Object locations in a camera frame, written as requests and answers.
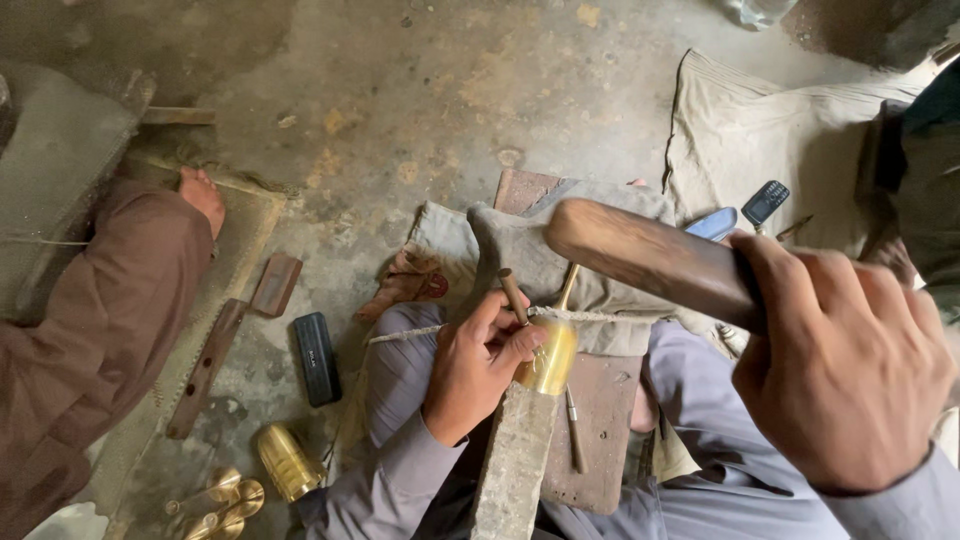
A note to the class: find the clear plastic bag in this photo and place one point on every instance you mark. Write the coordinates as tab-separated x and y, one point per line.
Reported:
754	11

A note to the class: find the person's left hand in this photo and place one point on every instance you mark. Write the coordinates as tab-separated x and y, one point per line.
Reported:
465	375

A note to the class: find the person's left leg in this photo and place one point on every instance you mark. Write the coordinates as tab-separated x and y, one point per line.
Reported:
401	367

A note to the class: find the person's right leg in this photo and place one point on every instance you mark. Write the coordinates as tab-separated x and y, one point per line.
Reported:
720	465

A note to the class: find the burlap mat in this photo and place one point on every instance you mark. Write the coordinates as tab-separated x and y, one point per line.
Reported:
225	247

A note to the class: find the black keypad phone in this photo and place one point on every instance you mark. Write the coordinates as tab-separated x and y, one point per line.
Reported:
765	202

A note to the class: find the person's right hand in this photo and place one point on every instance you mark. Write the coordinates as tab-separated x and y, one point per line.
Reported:
847	367

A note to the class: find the beige cloth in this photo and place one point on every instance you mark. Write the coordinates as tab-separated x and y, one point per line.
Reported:
772	150

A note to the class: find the small brass goblet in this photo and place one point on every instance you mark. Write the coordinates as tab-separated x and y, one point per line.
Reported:
232	510
214	489

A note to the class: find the short wooden block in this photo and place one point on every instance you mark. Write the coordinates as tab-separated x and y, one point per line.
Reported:
276	284

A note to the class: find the ribbed brass cup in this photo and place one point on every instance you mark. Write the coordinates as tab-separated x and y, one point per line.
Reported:
289	461

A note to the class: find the small metal chisel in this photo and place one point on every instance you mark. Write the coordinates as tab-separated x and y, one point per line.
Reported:
514	294

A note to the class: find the brass goblet with stem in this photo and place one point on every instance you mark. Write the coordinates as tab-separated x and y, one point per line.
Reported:
556	360

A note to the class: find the long wooden strip with holes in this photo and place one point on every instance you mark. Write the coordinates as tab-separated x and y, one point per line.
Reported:
206	367

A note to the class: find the reddish wooden board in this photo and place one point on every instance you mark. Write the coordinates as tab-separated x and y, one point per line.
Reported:
600	420

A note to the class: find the red patterned rag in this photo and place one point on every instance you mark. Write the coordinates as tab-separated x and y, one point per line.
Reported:
405	286

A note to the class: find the black rectangular case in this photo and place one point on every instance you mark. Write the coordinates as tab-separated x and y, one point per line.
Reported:
316	358

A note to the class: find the long grey stone bar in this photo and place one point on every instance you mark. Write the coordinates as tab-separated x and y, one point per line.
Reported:
516	465

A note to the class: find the wooden mallet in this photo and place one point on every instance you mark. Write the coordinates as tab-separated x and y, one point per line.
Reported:
645	251

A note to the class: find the grey cloth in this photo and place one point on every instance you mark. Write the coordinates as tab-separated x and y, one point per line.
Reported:
540	255

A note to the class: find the metal punch tool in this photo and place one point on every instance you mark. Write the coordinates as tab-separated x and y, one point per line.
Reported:
574	431

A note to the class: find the white object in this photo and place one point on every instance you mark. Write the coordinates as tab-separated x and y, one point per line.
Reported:
67	523

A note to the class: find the blue phone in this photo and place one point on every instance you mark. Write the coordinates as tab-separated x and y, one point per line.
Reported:
712	223

